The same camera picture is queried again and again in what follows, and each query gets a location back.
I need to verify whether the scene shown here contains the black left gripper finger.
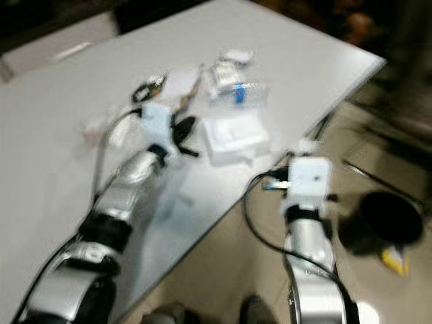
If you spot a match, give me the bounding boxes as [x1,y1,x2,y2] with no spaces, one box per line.
[172,115,197,146]

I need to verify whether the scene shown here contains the white plastic food tray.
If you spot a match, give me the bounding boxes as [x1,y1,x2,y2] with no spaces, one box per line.
[201,116,272,168]

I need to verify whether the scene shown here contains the black round rubbish bin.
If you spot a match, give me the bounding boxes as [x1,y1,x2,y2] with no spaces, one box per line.
[337,190,425,256]

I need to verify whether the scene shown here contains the white paper sheet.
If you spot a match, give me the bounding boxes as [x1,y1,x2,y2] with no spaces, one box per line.
[162,66,207,99]

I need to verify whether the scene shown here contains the small black item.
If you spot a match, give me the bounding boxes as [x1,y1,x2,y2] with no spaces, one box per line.
[132,76,166,103]

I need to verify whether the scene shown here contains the clear bottle with blue label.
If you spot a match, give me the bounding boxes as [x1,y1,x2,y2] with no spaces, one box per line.
[209,81,271,107]

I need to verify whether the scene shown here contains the clear bag with tissue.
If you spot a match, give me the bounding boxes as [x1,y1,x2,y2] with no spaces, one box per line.
[84,111,132,146]

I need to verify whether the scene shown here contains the small white packet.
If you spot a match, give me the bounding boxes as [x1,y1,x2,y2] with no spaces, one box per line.
[219,49,254,65]

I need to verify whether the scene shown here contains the robot right leg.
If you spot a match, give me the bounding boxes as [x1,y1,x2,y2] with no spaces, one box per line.
[240,295,277,324]

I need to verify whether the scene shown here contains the robot leg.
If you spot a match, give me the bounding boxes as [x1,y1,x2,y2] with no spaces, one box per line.
[240,295,277,324]
[142,304,186,324]

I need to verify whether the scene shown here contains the yellow packet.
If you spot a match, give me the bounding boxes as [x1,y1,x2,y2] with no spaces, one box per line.
[381,246,411,276]

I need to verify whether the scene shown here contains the white table with black legs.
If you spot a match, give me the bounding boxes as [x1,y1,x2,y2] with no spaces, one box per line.
[0,0,387,324]

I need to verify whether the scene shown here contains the robot left leg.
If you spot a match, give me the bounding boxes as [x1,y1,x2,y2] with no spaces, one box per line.
[142,304,186,324]

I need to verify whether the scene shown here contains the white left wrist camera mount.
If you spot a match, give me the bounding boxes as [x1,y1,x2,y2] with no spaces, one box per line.
[140,103,180,159]

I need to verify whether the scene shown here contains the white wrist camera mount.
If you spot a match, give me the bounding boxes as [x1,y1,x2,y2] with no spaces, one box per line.
[140,103,180,159]
[283,157,333,211]

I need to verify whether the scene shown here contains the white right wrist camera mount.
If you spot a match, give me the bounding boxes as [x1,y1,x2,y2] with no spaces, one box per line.
[283,157,333,211]

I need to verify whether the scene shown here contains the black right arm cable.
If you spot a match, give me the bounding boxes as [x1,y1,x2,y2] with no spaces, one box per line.
[241,172,355,324]

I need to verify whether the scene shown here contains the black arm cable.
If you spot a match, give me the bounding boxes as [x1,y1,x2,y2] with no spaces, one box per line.
[241,172,355,324]
[10,108,144,324]

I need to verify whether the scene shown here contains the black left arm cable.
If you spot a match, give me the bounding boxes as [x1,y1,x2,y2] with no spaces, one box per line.
[10,108,144,324]

